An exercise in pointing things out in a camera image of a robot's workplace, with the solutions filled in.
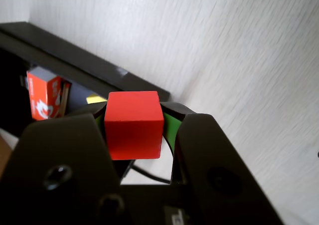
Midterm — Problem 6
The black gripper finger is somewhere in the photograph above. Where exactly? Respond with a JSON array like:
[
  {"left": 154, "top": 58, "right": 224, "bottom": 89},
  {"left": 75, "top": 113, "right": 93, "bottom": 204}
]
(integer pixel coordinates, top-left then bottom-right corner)
[
  {"left": 160, "top": 101, "right": 286, "bottom": 225},
  {"left": 0, "top": 101, "right": 133, "bottom": 225}
]

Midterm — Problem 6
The yellow cube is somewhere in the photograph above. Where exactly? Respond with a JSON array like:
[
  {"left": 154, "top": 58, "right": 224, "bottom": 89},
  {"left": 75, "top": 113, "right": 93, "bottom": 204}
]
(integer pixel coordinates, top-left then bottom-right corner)
[{"left": 86, "top": 94, "right": 108, "bottom": 105}]

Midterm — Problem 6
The red cube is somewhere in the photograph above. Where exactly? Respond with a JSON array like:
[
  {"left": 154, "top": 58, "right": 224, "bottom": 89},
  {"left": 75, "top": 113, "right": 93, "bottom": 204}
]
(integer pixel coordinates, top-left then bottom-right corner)
[{"left": 104, "top": 90, "right": 164, "bottom": 160}]

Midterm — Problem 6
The black cardboard box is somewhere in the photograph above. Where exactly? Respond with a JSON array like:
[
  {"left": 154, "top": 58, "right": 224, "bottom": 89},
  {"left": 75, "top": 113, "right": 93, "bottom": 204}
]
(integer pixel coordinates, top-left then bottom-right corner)
[{"left": 0, "top": 31, "right": 130, "bottom": 138}]

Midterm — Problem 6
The orange matchbox white print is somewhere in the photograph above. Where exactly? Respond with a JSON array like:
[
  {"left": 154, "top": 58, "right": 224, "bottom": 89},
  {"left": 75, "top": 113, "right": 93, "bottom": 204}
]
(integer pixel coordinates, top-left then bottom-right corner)
[{"left": 26, "top": 66, "right": 73, "bottom": 121}]

